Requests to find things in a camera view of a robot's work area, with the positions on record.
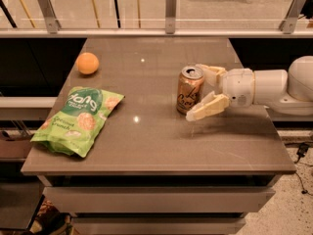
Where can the metal railing bracket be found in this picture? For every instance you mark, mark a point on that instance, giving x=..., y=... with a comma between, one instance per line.
x=52, y=23
x=170, y=16
x=288, y=24

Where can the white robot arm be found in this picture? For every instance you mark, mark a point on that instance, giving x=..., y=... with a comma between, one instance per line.
x=284, y=91

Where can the middle metal railing bracket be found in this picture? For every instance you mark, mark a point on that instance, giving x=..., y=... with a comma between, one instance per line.
x=170, y=16

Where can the orange LaCroix soda can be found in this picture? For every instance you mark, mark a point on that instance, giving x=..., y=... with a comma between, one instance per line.
x=190, y=84

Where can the lower grey drawer front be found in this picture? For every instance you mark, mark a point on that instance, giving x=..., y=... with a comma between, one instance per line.
x=158, y=226

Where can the upper grey drawer front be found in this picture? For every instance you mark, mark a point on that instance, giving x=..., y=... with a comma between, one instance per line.
x=158, y=199

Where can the brown box at left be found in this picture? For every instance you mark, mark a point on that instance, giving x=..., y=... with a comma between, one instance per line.
x=13, y=147

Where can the green snack bag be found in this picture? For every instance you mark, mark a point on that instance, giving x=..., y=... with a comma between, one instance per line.
x=73, y=129

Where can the grey drawer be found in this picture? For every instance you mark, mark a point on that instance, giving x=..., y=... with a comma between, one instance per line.
x=158, y=226
x=158, y=199

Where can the glass railing panel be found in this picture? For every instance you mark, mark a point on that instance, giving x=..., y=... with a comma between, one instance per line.
x=144, y=14

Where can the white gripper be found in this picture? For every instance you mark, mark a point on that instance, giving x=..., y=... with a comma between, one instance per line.
x=239, y=86

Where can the orange fruit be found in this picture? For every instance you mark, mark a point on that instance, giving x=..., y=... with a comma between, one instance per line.
x=87, y=63

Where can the right metal railing bracket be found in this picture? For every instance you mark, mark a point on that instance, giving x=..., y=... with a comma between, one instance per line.
x=288, y=24

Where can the left metal railing bracket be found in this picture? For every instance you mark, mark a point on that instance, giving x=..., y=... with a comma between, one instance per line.
x=52, y=23

